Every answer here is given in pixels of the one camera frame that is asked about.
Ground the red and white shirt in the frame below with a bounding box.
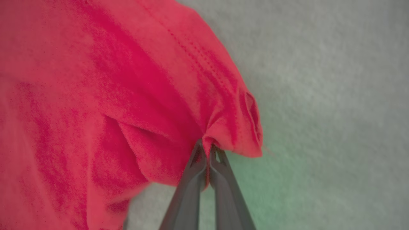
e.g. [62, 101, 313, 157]
[0, 0, 263, 230]

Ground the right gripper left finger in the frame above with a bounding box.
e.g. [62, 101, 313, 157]
[159, 140, 208, 230]

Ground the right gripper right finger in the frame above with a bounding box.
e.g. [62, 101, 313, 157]
[208, 145, 257, 230]

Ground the grey fabric sofa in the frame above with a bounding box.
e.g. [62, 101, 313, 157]
[123, 0, 409, 230]

